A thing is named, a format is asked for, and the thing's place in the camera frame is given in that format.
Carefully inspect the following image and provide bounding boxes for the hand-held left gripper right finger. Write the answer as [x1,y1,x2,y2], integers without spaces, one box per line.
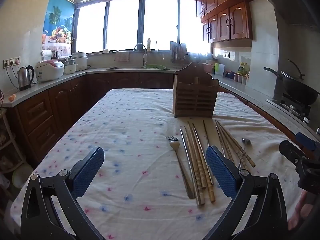
[205,145,288,240]

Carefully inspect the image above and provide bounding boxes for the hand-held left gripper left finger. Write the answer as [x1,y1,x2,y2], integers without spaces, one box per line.
[20,146,105,240]

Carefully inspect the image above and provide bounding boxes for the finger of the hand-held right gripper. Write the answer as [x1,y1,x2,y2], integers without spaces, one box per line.
[279,140,308,166]
[295,132,320,152]

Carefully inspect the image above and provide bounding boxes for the patterned wooden chopstick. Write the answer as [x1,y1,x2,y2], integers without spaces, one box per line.
[219,129,235,163]
[217,123,248,166]
[216,119,256,168]
[184,126,216,203]
[187,121,208,190]

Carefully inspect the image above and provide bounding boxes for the metal spoon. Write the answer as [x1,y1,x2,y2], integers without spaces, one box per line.
[237,137,252,169]

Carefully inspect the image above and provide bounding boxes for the metal fork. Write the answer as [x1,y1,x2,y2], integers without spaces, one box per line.
[166,135,196,199]

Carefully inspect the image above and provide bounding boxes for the wooden utensil holder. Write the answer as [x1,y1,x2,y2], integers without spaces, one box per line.
[172,61,219,119]

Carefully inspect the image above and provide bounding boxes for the person's right hand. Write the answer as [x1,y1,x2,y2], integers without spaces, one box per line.
[287,189,316,231]

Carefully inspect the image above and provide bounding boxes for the gas stove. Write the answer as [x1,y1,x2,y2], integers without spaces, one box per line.
[266,93,313,123]

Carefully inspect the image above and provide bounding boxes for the black wok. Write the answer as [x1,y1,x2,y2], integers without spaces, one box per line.
[263,59,319,105]

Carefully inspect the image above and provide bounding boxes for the white floral tablecloth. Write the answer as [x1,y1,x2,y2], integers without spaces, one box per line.
[11,88,308,240]

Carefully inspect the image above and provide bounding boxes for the wooden lower kitchen cabinets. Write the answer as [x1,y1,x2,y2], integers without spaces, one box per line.
[7,72,176,162]

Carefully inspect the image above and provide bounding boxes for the wooden kitchen cabinets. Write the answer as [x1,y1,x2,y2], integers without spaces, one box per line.
[192,0,263,43]
[7,72,176,162]

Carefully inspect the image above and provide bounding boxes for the row of spice jars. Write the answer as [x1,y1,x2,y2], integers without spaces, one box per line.
[234,73,248,84]

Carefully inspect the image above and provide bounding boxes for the cooking oil bottles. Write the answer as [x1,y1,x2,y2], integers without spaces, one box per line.
[237,62,251,77]

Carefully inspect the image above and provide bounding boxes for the small white kitchen appliance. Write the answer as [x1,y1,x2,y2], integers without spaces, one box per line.
[63,57,77,75]

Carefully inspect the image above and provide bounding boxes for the white and pink rice cooker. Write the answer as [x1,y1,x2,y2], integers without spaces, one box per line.
[35,60,65,83]

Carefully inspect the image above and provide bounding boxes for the kitchen sink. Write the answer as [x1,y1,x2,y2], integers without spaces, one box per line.
[106,66,171,71]

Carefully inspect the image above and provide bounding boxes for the steel electric kettle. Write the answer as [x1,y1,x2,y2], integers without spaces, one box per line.
[17,65,35,92]

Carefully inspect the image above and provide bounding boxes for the dish rack with cutting boards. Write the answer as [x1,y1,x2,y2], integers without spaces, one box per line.
[170,41,198,64]

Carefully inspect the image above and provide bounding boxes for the kitchen faucet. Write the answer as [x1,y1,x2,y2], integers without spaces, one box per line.
[134,43,148,67]

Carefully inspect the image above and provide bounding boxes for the range hood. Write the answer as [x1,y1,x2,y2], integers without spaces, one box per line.
[252,0,320,32]

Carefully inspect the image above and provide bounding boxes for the wooden upper kitchen cabinets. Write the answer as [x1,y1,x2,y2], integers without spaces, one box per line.
[192,0,263,43]

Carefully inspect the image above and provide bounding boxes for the kitchen window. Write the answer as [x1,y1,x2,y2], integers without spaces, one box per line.
[74,0,213,53]

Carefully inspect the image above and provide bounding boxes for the wall socket strip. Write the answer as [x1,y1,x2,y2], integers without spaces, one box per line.
[3,57,21,68]

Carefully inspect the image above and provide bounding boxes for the tropical fruit wall poster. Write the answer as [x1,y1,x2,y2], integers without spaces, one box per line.
[42,0,76,52]

